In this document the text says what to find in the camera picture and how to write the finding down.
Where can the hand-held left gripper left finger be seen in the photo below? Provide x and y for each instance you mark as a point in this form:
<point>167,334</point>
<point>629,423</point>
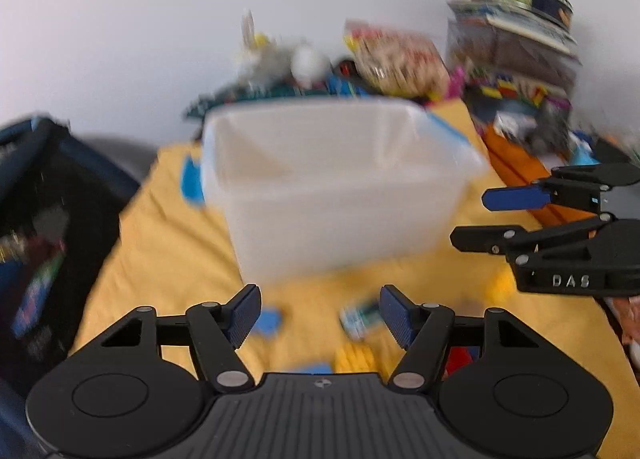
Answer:
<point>245,314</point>

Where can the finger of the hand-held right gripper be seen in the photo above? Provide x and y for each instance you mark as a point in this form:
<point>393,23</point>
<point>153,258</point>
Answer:
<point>485,238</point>
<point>515,199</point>

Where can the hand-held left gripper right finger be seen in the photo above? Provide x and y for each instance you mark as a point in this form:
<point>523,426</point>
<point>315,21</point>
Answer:
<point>397,319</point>

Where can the green white toy car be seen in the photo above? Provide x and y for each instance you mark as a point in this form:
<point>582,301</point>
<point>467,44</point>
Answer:
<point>360,319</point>

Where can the yellow studded toy brick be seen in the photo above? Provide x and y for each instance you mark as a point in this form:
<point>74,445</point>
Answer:
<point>355,356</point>

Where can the white plastic storage bin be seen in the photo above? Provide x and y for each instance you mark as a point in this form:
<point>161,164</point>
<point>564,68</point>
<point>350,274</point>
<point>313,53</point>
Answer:
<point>325,189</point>

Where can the medium blue toy brick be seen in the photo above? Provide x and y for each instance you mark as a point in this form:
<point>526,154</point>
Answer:
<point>272,321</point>

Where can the orange flat box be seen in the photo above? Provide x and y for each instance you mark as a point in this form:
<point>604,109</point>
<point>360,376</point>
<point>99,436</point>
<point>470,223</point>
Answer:
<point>520,164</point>

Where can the red toy brick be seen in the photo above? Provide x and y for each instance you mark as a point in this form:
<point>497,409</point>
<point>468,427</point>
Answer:
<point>462,359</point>

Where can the yellow quilted blanket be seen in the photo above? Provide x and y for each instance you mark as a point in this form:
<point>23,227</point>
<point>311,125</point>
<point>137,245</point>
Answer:
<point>165,264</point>

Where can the clear plastic toy box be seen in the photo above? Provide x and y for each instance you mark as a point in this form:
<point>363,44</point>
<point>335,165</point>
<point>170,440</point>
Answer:
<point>515,84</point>

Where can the stack of picture books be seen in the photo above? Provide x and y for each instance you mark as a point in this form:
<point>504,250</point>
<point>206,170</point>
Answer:
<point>515,24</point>

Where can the clear snack bag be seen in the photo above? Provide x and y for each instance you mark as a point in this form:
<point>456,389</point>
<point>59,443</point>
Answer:
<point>395,59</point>

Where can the dark fabric bag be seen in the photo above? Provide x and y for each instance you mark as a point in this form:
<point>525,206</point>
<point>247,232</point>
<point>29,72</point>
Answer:
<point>50,239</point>

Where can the white egg-shaped ball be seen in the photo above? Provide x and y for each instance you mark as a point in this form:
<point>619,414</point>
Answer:
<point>310,64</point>

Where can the white crumpled plastic bag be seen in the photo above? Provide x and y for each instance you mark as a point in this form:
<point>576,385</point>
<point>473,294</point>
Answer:
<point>265,54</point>

